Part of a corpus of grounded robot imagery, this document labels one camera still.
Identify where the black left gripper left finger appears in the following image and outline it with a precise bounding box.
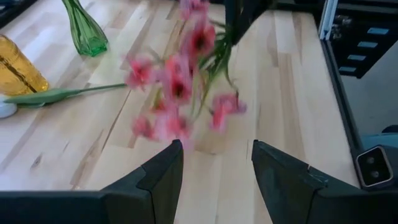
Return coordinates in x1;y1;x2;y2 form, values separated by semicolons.
101;139;185;224

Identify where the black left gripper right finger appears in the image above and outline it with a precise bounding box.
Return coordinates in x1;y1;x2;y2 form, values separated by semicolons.
251;139;329;224

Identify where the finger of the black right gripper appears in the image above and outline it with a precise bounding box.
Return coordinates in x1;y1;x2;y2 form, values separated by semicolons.
224;0;244;46
241;0;274;35

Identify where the pink artificial flower bunch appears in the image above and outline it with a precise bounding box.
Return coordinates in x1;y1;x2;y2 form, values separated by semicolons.
123;0;249;147

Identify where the white artificial tulip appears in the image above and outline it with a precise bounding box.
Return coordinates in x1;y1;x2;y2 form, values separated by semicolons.
0;82;128;119

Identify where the green glass vase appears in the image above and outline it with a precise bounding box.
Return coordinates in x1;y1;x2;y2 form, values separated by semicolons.
61;0;109;58

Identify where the yellow glass vase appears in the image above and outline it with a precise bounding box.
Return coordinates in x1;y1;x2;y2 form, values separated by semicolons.
0;33;50;96

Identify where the black rack with blue tabs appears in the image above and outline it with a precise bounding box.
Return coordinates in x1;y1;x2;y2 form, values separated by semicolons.
323;0;398;80

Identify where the black camera with silver rim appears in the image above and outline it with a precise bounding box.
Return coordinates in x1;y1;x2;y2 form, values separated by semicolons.
355;145;395;190

